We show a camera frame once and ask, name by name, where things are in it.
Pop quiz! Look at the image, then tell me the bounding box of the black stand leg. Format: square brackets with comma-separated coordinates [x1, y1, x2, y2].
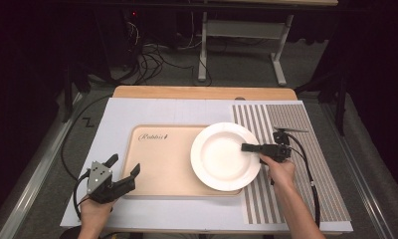
[61, 63, 92, 123]
[295, 71, 349, 137]

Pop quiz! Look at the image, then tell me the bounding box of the person's left hand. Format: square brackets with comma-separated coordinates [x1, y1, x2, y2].
[79, 196, 117, 231]

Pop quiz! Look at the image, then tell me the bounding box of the white deep plate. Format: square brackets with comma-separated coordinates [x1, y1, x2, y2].
[190, 121, 263, 192]

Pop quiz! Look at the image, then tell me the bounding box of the bundle of floor cables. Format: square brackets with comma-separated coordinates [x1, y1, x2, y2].
[120, 19, 196, 87]

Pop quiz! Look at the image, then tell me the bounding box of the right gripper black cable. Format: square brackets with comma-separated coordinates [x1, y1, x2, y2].
[286, 132, 321, 228]

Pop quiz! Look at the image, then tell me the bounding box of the aluminium floor rail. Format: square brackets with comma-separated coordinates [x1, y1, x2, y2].
[320, 103, 389, 239]
[0, 93, 86, 239]

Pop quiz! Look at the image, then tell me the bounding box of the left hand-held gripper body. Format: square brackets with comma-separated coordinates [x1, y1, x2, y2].
[87, 160, 137, 205]

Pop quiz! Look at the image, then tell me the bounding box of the white metal stand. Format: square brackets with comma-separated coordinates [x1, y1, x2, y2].
[197, 11, 295, 88]

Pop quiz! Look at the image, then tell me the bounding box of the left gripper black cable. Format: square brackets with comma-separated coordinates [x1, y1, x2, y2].
[71, 168, 92, 222]

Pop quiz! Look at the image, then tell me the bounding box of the beige rabbit print tray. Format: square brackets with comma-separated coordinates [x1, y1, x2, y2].
[120, 123, 244, 199]

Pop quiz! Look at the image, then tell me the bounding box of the white board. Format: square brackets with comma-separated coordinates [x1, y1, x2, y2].
[60, 97, 354, 233]

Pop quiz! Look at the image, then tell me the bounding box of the grey white striped placemat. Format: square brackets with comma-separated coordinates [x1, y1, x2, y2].
[232, 103, 352, 225]

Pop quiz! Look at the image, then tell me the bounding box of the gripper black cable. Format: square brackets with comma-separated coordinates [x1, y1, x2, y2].
[71, 168, 92, 222]
[286, 132, 321, 228]

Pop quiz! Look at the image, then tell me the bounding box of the person's right hand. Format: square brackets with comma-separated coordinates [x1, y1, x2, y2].
[259, 153, 298, 193]

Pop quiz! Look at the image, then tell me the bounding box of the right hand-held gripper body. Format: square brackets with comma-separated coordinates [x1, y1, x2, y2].
[261, 126, 309, 164]

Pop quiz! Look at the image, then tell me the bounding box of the wooden table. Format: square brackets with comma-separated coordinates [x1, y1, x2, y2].
[101, 85, 340, 236]

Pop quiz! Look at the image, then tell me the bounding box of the long black floor cable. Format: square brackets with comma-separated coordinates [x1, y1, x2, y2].
[60, 95, 113, 182]

